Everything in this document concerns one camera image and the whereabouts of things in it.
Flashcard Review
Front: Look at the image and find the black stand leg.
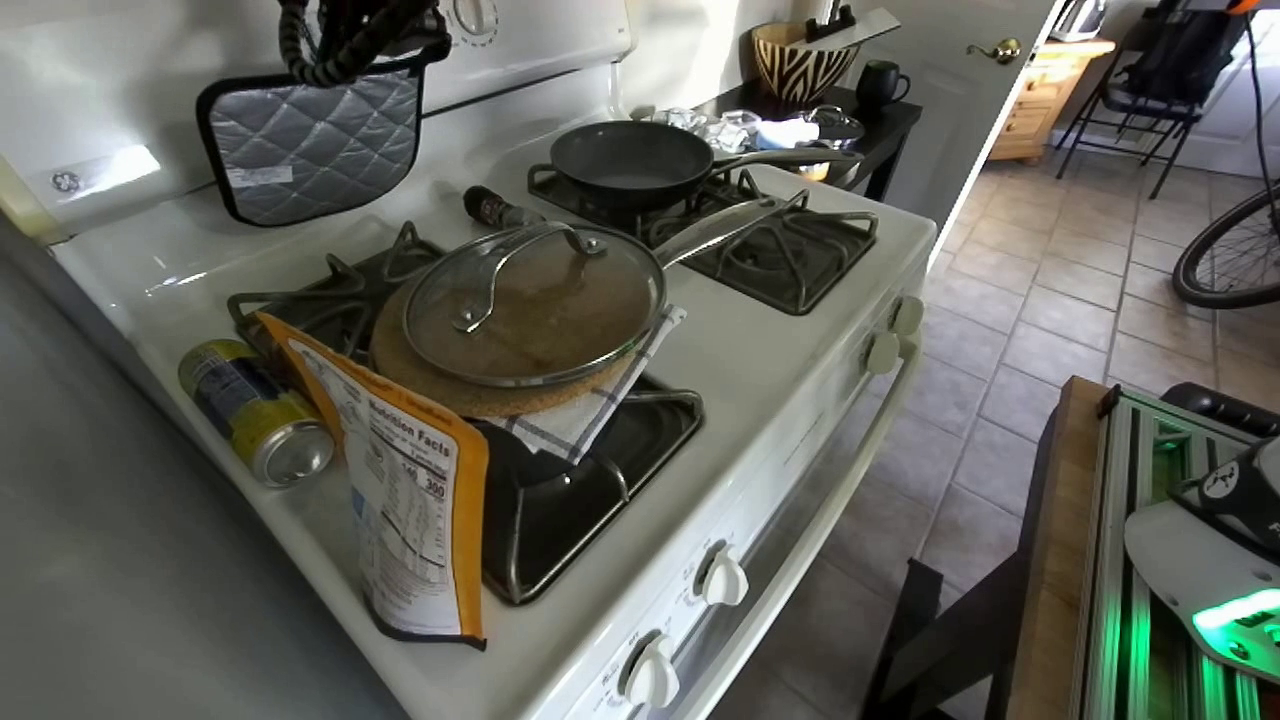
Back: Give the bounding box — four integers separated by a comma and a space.
856, 553, 1033, 720

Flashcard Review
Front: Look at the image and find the black metal chair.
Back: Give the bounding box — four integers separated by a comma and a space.
1050, 0, 1255, 206

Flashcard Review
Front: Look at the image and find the wooden table board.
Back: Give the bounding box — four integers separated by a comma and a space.
1003, 378, 1114, 720

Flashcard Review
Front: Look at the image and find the shiny foil wrap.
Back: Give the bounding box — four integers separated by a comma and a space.
634, 101, 873, 186

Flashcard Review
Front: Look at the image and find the small glass shaker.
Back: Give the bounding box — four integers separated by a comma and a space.
458, 180, 543, 232

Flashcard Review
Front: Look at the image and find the aluminium frame with green light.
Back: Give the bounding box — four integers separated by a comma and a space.
1075, 383, 1280, 720

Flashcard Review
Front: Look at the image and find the zebra pattern bowl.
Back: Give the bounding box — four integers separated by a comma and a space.
748, 18, 864, 105

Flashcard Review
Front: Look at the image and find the glass pan lid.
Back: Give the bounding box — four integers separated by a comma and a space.
396, 215, 673, 393

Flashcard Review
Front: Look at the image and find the black mug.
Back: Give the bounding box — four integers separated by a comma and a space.
851, 56, 916, 115

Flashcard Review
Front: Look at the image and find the black-edged quilted potholder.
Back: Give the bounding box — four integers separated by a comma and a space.
193, 59, 431, 232

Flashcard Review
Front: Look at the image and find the yellow and blue can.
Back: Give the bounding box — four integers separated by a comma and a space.
176, 337, 338, 492

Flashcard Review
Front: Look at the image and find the white stove knob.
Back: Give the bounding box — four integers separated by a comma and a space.
688, 536, 752, 613
615, 627, 685, 712
856, 328, 908, 378
882, 293, 927, 339

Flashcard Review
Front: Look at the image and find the bicycle wheel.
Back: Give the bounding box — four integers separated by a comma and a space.
1167, 176, 1280, 313

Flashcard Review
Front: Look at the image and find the brass door handle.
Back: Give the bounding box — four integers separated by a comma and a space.
967, 38, 1028, 67

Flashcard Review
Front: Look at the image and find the wooden dresser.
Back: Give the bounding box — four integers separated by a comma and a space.
993, 38, 1119, 167

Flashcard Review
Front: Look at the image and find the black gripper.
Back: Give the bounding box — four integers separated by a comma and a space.
325, 0, 456, 89

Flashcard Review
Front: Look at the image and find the white oven door handle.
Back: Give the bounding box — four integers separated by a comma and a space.
673, 337, 924, 697

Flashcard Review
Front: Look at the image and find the black controller box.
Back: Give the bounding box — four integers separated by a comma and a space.
1155, 379, 1280, 442

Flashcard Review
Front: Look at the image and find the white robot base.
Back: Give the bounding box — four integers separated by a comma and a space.
1119, 434, 1280, 691

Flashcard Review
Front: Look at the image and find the white gas stove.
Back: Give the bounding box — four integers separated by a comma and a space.
0, 0, 942, 720

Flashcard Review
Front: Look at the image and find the black cast iron stove grate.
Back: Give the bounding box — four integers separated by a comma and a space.
522, 156, 775, 254
222, 215, 453, 364
676, 193, 882, 321
471, 378, 708, 613

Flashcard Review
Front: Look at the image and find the white stove control dial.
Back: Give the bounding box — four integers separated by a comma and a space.
447, 0, 503, 43

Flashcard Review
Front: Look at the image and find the round cork trivet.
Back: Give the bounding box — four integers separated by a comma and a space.
366, 286, 642, 421

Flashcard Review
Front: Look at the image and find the white flat board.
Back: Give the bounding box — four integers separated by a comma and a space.
809, 4, 904, 56

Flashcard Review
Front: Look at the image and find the orange and white snack bag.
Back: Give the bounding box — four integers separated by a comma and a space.
251, 313, 495, 652

